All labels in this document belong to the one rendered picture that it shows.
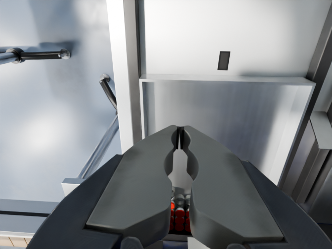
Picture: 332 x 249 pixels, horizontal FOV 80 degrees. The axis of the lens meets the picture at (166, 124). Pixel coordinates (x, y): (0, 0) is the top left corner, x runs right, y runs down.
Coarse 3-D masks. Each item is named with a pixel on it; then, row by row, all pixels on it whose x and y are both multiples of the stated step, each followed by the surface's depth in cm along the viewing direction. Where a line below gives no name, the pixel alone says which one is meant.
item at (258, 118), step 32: (160, 96) 35; (192, 96) 34; (224, 96) 34; (256, 96) 34; (288, 96) 34; (160, 128) 38; (224, 128) 37; (256, 128) 37; (288, 128) 35; (256, 160) 40
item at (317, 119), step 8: (328, 72) 31; (328, 80) 32; (328, 88) 33; (320, 96) 33; (328, 96) 33; (320, 104) 34; (328, 104) 34; (312, 112) 34; (320, 112) 34; (312, 120) 34; (320, 120) 34; (328, 120) 34; (312, 128) 33; (320, 128) 33; (328, 128) 33; (320, 136) 32; (328, 136) 32; (320, 144) 32; (328, 144) 32
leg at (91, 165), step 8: (112, 128) 100; (104, 136) 93; (112, 136) 96; (104, 144) 88; (96, 152) 82; (104, 152) 85; (88, 160) 77; (96, 160) 78; (88, 168) 73; (96, 168) 77; (80, 176) 69; (88, 176) 71
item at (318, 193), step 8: (328, 160) 37; (328, 168) 36; (320, 176) 38; (328, 176) 37; (320, 184) 38; (328, 184) 42; (312, 192) 40; (320, 192) 39; (328, 192) 43; (312, 200) 40; (320, 200) 44; (328, 200) 44; (304, 208) 42; (312, 208) 45; (320, 208) 45; (328, 208) 45; (312, 216) 46; (320, 216) 46; (328, 216) 46
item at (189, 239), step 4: (188, 240) 35; (192, 240) 35; (196, 240) 35; (188, 244) 34; (192, 244) 34; (196, 244) 34; (200, 244) 34; (188, 248) 34; (192, 248) 33; (196, 248) 34; (200, 248) 34; (204, 248) 34; (208, 248) 34
